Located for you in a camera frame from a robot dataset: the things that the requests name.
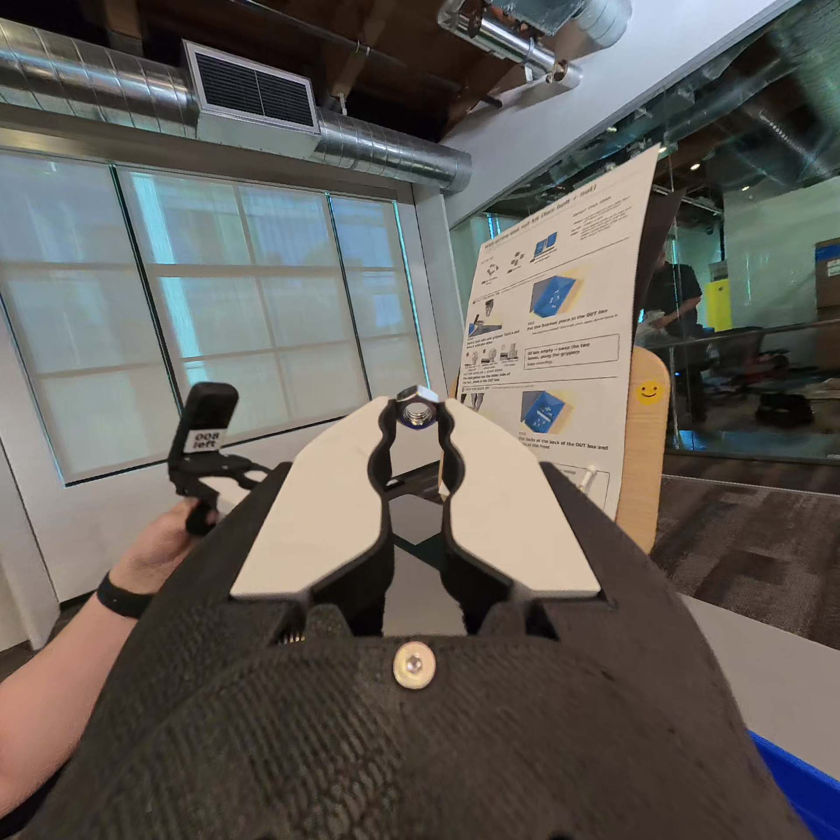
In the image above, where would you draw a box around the person's left forearm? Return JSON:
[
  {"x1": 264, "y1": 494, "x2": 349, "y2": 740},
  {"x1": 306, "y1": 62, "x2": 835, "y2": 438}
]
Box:
[{"x1": 0, "y1": 591, "x2": 145, "y2": 798}]

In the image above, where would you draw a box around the silver air duct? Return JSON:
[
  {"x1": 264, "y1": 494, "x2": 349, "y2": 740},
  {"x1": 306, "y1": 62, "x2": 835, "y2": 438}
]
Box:
[
  {"x1": 0, "y1": 16, "x2": 473, "y2": 195},
  {"x1": 437, "y1": 0, "x2": 634, "y2": 91}
]

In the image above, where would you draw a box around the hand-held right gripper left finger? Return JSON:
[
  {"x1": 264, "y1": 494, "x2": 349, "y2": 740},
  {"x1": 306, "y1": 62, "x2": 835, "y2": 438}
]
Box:
[{"x1": 228, "y1": 395, "x2": 399, "y2": 602}]

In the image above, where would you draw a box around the instruction sheet on stand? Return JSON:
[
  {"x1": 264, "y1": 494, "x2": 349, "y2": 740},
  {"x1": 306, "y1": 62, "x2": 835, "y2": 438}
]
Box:
[{"x1": 436, "y1": 346, "x2": 672, "y2": 556}]

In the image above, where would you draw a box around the cardboard box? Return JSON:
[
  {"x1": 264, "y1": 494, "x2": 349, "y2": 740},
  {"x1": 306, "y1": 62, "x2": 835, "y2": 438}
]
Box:
[{"x1": 814, "y1": 238, "x2": 840, "y2": 371}]

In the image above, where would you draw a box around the printed instruction sheet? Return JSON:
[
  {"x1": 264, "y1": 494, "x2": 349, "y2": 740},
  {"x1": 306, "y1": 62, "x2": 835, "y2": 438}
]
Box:
[{"x1": 457, "y1": 143, "x2": 661, "y2": 522}]

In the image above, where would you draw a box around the person's left hand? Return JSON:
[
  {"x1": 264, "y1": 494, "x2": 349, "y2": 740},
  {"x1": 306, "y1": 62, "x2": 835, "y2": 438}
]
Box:
[{"x1": 108, "y1": 499, "x2": 221, "y2": 596}]

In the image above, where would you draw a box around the steel hex nut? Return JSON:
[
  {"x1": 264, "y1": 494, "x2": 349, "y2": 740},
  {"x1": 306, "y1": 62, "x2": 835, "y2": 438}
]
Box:
[{"x1": 395, "y1": 386, "x2": 439, "y2": 431}]

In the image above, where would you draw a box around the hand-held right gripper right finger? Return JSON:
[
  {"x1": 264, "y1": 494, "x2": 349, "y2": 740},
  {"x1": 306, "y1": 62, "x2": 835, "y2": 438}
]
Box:
[{"x1": 437, "y1": 397, "x2": 605, "y2": 601}]

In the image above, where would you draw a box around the blue plastic bin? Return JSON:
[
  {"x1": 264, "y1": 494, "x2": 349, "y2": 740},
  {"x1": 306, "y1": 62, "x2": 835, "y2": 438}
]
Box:
[{"x1": 748, "y1": 730, "x2": 840, "y2": 840}]

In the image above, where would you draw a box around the black wristband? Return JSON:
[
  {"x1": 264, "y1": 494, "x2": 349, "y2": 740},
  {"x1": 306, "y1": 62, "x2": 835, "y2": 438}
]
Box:
[{"x1": 95, "y1": 571, "x2": 156, "y2": 620}]

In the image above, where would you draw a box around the air vent grille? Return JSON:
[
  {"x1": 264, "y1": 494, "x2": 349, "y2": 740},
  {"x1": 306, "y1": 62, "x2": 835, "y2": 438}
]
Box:
[{"x1": 181, "y1": 39, "x2": 321, "y2": 136}]

